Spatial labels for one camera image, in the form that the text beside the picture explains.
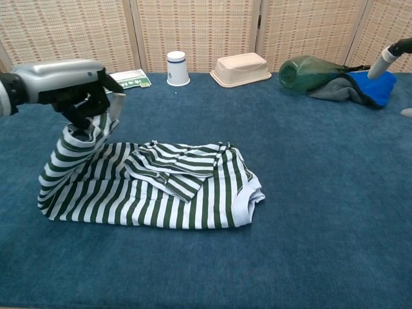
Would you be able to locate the green white flat carton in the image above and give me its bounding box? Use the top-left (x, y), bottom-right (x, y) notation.
top-left (108, 68), bottom-right (151, 89)

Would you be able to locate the green plastic bottle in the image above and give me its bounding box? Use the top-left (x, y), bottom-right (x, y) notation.
top-left (278, 55), bottom-right (371, 97)

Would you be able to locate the beige plastic tray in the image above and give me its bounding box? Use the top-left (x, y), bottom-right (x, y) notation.
top-left (209, 53), bottom-right (272, 88)

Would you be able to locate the green white striped T-shirt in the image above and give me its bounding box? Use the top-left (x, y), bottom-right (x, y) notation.
top-left (37, 112), bottom-right (267, 231)

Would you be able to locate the bamboo screen panel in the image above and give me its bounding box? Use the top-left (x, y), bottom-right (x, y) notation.
top-left (256, 0), bottom-right (376, 73)
top-left (346, 0), bottom-right (412, 73)
top-left (130, 0), bottom-right (262, 74)
top-left (0, 0), bottom-right (144, 77)

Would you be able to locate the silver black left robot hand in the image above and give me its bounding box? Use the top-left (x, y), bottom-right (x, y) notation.
top-left (11, 59), bottom-right (125, 129)

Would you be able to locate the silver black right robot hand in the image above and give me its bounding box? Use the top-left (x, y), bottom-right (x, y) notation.
top-left (368, 37), bottom-right (412, 118)

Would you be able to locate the blue grey cloth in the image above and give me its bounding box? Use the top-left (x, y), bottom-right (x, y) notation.
top-left (305, 70), bottom-right (398, 109)

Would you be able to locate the blue table mat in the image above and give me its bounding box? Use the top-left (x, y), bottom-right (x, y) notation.
top-left (0, 71), bottom-right (412, 309)

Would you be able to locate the white paper cup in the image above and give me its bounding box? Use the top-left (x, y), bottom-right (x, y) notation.
top-left (166, 50), bottom-right (191, 87)

